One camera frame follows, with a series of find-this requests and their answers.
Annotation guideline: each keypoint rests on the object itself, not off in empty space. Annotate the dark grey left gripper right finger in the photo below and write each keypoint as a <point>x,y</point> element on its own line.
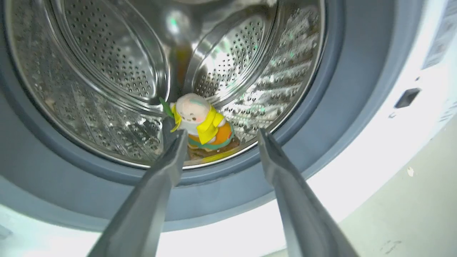
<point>303,214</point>

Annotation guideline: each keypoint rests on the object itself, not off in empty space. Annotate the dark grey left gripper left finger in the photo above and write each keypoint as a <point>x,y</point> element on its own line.
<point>142,210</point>

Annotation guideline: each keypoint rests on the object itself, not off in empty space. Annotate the plush doll with yellow jacket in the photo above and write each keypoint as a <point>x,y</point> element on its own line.
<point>201,121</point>

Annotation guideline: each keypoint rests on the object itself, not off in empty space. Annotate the white front-load washing machine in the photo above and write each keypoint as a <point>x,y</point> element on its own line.
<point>375,142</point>

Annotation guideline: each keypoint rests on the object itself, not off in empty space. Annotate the washing machine label sticker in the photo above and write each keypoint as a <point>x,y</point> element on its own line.
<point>441,35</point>

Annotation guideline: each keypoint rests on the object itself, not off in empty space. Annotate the grey rubber door gasket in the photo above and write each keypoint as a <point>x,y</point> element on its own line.
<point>321,125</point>

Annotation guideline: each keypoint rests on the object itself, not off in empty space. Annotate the stainless steel washer drum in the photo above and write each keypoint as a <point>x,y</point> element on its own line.
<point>160,71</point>

